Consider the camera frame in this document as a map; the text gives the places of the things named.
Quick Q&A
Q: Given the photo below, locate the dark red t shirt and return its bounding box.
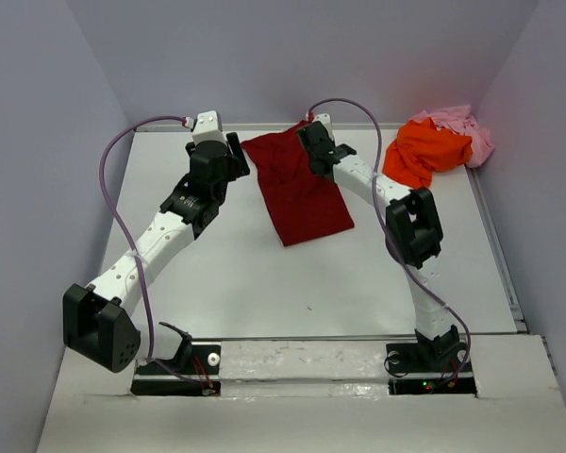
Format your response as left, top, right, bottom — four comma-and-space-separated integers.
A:
241, 121, 355, 247

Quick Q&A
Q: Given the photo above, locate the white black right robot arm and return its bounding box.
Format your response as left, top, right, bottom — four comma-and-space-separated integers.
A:
296, 115, 462, 373

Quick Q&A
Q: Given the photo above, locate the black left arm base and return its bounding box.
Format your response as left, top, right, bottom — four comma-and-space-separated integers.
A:
130, 342, 222, 397

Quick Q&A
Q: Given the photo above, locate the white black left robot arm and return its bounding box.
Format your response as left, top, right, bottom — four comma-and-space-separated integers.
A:
62, 132, 250, 373

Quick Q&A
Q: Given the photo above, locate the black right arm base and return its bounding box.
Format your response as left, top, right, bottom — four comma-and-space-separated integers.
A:
384, 342, 477, 396

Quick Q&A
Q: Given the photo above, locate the orange t shirt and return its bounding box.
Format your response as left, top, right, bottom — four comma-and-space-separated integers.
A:
382, 116, 473, 189

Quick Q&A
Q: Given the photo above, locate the pink t shirt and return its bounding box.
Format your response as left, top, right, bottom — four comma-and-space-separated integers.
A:
411, 105, 495, 168

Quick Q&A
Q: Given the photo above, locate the white front board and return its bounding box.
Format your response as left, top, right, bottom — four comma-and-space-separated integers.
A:
39, 335, 566, 452

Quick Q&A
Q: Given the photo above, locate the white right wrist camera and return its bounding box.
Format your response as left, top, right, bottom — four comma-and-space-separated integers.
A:
306, 112, 334, 140

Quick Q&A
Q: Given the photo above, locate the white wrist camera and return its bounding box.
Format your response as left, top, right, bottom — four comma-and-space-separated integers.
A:
182, 110, 226, 145
306, 112, 334, 140

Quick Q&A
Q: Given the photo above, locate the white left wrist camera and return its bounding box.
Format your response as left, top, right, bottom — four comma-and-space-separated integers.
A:
182, 110, 226, 145

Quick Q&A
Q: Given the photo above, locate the white rail at table edge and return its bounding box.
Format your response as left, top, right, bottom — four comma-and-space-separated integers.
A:
137, 123, 403, 133

